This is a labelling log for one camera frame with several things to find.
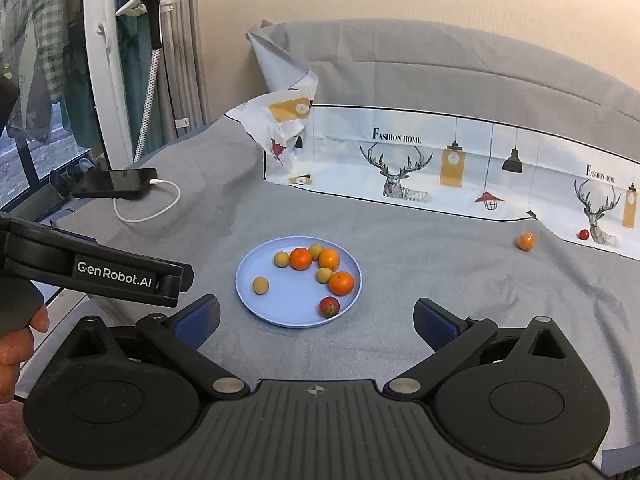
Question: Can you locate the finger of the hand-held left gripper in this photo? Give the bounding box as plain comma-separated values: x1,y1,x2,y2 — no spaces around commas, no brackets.
156,260,195,308

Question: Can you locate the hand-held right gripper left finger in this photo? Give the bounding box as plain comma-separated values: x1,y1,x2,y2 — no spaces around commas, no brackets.
55,295,251,401

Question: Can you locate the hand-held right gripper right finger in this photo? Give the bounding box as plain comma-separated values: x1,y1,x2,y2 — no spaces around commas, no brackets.
382,298,568,401

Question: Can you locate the light blue plate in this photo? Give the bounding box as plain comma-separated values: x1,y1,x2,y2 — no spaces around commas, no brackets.
235,236,362,329

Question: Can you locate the large orange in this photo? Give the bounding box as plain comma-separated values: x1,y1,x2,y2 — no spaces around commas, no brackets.
328,270,356,296

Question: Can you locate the person's left hand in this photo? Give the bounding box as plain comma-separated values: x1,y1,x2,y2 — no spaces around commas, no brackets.
0,306,51,405

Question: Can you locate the dark cloth bundle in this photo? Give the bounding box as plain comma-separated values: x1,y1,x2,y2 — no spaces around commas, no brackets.
50,159,98,198

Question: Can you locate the black smartphone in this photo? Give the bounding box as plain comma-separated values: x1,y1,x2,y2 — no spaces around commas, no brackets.
71,168,158,199

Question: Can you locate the garment steamer on stand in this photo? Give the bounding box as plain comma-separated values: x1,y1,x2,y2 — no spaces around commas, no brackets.
116,0,166,151

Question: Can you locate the white deer-print cloth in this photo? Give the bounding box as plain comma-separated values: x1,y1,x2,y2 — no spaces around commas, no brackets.
224,19,640,261

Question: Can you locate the checkered shirt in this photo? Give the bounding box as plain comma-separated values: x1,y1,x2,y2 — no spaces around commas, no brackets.
0,0,68,143

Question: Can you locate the grey curtain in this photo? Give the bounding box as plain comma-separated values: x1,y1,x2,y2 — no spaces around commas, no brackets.
160,0,211,131

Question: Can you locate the white charging cable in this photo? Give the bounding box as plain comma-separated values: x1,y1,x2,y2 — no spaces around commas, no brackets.
113,178,181,224

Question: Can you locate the white door frame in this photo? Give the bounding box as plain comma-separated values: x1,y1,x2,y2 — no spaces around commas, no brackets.
82,0,132,163

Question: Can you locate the garment steamer with braided hose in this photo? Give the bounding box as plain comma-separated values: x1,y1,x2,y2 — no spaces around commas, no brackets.
124,0,164,162

